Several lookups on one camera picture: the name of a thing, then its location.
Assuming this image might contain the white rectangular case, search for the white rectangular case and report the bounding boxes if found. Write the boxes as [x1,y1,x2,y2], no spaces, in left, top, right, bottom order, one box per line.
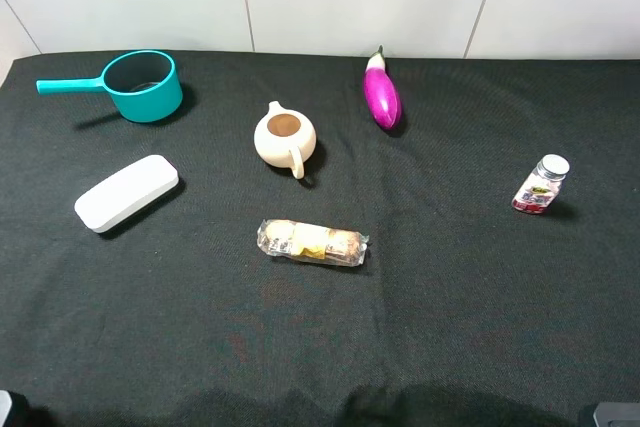
[74,154,179,233]

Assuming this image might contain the grey robot base right corner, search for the grey robot base right corner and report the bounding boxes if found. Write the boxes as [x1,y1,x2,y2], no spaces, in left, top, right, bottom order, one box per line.
[593,402,640,427]

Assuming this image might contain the grey robot base left corner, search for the grey robot base left corner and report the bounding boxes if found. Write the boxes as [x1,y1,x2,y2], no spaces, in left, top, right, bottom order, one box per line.
[0,390,13,427]

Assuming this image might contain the wrapped cracker pack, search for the wrapped cracker pack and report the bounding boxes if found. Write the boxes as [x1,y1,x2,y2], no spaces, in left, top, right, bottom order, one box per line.
[257,219,369,268]

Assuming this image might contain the cream ceramic teapot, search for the cream ceramic teapot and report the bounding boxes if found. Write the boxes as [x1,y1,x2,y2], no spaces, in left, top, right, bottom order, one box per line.
[254,101,317,180]

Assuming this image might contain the purple toy eggplant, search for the purple toy eggplant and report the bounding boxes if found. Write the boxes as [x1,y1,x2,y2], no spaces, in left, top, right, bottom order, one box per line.
[363,45,402,130]

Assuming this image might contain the black tablecloth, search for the black tablecloth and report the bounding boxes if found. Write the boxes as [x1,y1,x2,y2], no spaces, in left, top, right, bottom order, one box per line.
[1,52,639,426]

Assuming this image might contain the small candy bottle silver cap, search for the small candy bottle silver cap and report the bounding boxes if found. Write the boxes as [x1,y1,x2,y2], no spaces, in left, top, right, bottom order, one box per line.
[511,154,570,215]

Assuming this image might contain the teal saucepan with handle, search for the teal saucepan with handle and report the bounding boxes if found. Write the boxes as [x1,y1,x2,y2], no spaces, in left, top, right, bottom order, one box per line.
[36,50,183,123]

